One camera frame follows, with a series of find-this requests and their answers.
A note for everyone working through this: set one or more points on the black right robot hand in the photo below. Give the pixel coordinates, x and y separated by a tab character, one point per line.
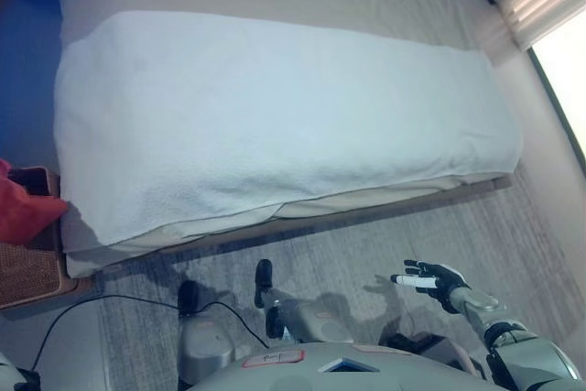
441	283

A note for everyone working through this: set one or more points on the red cloth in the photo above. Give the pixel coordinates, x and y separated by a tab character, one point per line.
23	208

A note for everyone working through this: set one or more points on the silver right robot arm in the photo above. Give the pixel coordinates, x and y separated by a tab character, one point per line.
522	350

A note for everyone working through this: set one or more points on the wooden tray basket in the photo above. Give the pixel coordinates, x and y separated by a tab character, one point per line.
27	272

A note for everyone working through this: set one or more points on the grey striped rug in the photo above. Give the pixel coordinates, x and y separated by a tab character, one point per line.
458	235

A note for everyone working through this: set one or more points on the silver right robot leg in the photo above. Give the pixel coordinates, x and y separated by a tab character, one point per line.
311	318

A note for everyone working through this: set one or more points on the silver robot leg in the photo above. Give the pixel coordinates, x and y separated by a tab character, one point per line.
311	318
206	345

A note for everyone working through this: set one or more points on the silver robot torso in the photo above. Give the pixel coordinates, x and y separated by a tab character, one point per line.
297	370

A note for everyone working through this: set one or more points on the silver left robot leg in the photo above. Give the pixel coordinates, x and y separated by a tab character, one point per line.
206	345

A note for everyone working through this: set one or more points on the wooden bed frame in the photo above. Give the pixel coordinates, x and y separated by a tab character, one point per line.
320	221

